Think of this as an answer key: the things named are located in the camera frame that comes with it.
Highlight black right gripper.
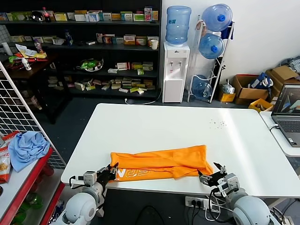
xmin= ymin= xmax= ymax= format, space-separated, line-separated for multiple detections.
xmin=197 ymin=162 xmax=228 ymax=187

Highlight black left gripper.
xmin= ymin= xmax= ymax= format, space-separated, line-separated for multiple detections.
xmin=97 ymin=162 xmax=120 ymax=186

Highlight orange t-shirt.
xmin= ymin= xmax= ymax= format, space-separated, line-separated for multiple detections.
xmin=110 ymin=144 xmax=215 ymax=183

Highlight grey blue clothes pile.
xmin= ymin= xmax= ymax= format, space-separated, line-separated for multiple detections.
xmin=280 ymin=55 xmax=300 ymax=73

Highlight white power strip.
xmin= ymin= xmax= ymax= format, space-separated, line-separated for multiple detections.
xmin=185 ymin=195 xmax=213 ymax=210

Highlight small dark crumbs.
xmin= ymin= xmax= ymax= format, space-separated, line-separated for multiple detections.
xmin=210 ymin=119 xmax=227 ymax=129

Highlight dark red round container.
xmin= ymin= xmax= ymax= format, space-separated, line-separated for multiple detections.
xmin=35 ymin=163 xmax=55 ymax=188

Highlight blue white plastic package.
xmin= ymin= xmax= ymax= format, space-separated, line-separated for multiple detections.
xmin=52 ymin=200 xmax=68 ymax=220

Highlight large white table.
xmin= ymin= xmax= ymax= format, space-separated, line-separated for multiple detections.
xmin=60 ymin=102 xmax=296 ymax=216

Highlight small white side table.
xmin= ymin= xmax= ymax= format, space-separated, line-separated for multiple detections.
xmin=260 ymin=111 xmax=300 ymax=158

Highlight small yellow box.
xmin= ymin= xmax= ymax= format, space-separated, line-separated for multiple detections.
xmin=219 ymin=91 xmax=237 ymax=103

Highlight yellow plastic bin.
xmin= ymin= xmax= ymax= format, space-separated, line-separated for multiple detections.
xmin=248 ymin=97 xmax=275 ymax=113

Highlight green plastic bottle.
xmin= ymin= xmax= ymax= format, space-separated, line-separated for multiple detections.
xmin=23 ymin=192 xmax=44 ymax=210

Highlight light blue crumpled cloth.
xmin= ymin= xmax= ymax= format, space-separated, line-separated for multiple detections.
xmin=8 ymin=131 xmax=51 ymax=173

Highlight open brown cardboard box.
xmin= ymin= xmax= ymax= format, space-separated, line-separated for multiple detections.
xmin=233 ymin=74 xmax=270 ymax=105

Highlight blue capped water jug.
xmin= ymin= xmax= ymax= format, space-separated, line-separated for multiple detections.
xmin=191 ymin=74 xmax=213 ymax=99
xmin=201 ymin=3 xmax=234 ymax=32
xmin=198 ymin=32 xmax=225 ymax=60

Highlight grey plastic bag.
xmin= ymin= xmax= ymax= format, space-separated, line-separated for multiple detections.
xmin=221 ymin=78 xmax=236 ymax=94

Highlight white metal jug rack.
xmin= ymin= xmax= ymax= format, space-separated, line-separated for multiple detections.
xmin=187 ymin=14 xmax=236 ymax=104

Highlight white water dispenser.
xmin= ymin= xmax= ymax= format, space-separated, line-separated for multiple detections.
xmin=162 ymin=41 xmax=190 ymax=103

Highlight red edged white cart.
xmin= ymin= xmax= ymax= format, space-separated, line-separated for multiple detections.
xmin=0 ymin=131 xmax=68 ymax=225

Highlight blue shopping bag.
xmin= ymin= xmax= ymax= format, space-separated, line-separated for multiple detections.
xmin=248 ymin=72 xmax=274 ymax=90

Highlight grey laptop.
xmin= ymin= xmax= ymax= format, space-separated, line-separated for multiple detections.
xmin=270 ymin=83 xmax=300 ymax=148

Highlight red white snack packet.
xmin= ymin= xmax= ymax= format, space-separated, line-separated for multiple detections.
xmin=1 ymin=130 xmax=21 ymax=146

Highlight red white snack bag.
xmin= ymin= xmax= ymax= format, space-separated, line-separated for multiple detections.
xmin=0 ymin=145 xmax=12 ymax=184

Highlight green white bowl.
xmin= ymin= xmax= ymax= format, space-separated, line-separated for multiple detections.
xmin=76 ymin=58 xmax=105 ymax=72

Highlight black shelving unit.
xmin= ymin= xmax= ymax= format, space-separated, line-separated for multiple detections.
xmin=0 ymin=0 xmax=163 ymax=99

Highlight tan cardboard box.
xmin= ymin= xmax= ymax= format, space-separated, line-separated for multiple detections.
xmin=267 ymin=65 xmax=300 ymax=101

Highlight dark wooden table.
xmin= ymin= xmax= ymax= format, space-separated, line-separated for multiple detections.
xmin=0 ymin=52 xmax=71 ymax=124

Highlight yellow orange medicine box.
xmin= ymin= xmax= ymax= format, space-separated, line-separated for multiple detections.
xmin=123 ymin=34 xmax=136 ymax=45

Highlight small white bottle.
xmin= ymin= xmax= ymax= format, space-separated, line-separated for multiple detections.
xmin=22 ymin=57 xmax=32 ymax=71

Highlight dark blue drink bottle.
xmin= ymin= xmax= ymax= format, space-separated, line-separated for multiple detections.
xmin=64 ymin=29 xmax=73 ymax=46

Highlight pink purple drink bottle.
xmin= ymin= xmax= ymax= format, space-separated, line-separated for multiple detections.
xmin=34 ymin=38 xmax=44 ymax=53

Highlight dark blue hanging cloth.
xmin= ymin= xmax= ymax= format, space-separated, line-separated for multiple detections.
xmin=221 ymin=21 xmax=235 ymax=40

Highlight white orange snack bag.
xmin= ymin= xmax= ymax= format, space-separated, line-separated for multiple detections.
xmin=15 ymin=43 xmax=36 ymax=58

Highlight white blue medicine box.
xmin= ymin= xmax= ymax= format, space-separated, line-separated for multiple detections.
xmin=85 ymin=12 xmax=100 ymax=22

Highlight blue water jug with label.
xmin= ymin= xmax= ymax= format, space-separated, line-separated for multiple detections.
xmin=165 ymin=6 xmax=192 ymax=45

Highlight cola bottle red cap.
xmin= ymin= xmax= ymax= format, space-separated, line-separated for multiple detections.
xmin=42 ymin=6 xmax=52 ymax=23

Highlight black shiny helmet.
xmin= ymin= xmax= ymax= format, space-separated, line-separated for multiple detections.
xmin=31 ymin=10 xmax=45 ymax=23

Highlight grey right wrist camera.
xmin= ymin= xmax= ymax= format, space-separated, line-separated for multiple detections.
xmin=217 ymin=172 xmax=240 ymax=196

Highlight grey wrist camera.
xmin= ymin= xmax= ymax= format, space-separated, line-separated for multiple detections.
xmin=83 ymin=171 xmax=98 ymax=188
xmin=217 ymin=172 xmax=240 ymax=196

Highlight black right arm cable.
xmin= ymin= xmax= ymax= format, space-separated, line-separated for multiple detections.
xmin=208 ymin=186 xmax=235 ymax=223

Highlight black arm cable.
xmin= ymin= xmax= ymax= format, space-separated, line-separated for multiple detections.
xmin=208 ymin=186 xmax=235 ymax=223
xmin=69 ymin=175 xmax=85 ymax=189

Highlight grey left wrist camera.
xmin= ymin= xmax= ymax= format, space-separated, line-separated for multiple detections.
xmin=83 ymin=171 xmax=98 ymax=188

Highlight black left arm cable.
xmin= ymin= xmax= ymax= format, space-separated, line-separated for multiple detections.
xmin=69 ymin=175 xmax=85 ymax=189

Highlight black floor cable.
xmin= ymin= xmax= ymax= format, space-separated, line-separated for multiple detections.
xmin=135 ymin=205 xmax=165 ymax=225

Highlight white floor power cable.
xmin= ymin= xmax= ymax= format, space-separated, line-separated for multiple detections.
xmin=125 ymin=88 xmax=164 ymax=105

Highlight white wire grid panel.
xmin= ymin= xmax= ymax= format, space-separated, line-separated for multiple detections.
xmin=0 ymin=60 xmax=68 ymax=169

